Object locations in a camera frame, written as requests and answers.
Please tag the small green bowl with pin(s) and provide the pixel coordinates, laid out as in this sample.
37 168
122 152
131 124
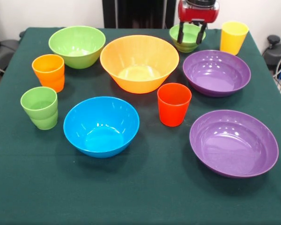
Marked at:
189 37

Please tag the grey black machine base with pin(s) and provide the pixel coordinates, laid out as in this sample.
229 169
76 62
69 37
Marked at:
4 49
278 52

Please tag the large orange bowl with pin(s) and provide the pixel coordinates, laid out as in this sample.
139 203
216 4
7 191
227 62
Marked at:
131 54

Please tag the red cup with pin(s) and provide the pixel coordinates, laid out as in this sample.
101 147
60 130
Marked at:
173 112

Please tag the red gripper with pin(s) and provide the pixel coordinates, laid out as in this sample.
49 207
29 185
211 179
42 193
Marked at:
196 14

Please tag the yellow cup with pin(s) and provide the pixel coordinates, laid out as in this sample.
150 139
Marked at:
233 42

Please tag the orange cup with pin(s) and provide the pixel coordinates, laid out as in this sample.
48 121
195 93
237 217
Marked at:
49 79

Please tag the dark green tablecloth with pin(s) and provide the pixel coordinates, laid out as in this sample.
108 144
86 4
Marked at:
140 187

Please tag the green cup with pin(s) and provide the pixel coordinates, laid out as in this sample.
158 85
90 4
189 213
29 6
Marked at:
41 117

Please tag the blue bowl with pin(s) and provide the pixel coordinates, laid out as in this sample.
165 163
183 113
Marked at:
100 112

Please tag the purple bowl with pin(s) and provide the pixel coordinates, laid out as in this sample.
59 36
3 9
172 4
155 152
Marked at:
234 145
216 75

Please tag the large green bowl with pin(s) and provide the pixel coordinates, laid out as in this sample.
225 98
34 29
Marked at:
68 42

